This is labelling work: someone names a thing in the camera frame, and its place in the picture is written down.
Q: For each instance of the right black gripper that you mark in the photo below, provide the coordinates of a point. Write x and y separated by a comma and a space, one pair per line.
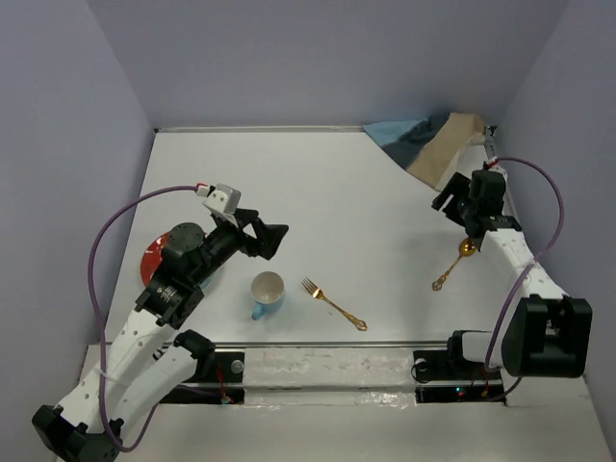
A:
459, 185

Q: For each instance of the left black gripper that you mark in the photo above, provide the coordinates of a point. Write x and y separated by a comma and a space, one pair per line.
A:
268, 236

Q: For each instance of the gold spoon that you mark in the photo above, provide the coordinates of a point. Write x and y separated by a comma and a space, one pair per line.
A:
465, 249

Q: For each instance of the striped cloth placemat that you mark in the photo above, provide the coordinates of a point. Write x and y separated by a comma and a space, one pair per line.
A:
429, 149

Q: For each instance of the light blue mug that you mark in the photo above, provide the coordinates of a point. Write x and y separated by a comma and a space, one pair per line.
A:
268, 292

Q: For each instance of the gold fork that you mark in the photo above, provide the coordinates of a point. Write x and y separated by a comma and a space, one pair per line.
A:
316, 292

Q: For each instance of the red plate with teal flower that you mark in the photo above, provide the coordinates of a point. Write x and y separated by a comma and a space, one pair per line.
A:
152, 259

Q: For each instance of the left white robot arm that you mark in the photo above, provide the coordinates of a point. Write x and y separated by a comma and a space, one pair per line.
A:
152, 353

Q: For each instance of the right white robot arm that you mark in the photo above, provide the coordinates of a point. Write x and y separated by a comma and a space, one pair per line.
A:
540, 330

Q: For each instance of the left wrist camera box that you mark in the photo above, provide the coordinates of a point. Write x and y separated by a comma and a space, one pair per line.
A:
222, 199

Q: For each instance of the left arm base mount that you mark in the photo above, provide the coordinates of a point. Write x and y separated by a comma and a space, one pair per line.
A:
214, 382

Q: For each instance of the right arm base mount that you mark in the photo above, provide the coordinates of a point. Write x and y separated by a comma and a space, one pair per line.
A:
441, 379

